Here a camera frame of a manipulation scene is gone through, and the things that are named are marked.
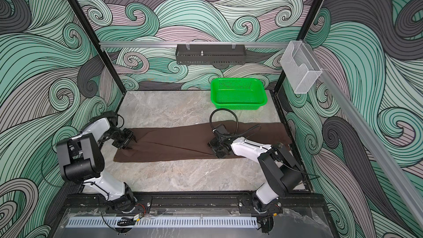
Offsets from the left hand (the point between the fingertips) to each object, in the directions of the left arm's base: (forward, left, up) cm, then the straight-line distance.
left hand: (134, 141), depth 89 cm
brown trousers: (+4, -36, -6) cm, 36 cm away
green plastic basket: (+42, -61, -4) cm, 74 cm away
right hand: (-2, -41, -2) cm, 41 cm away
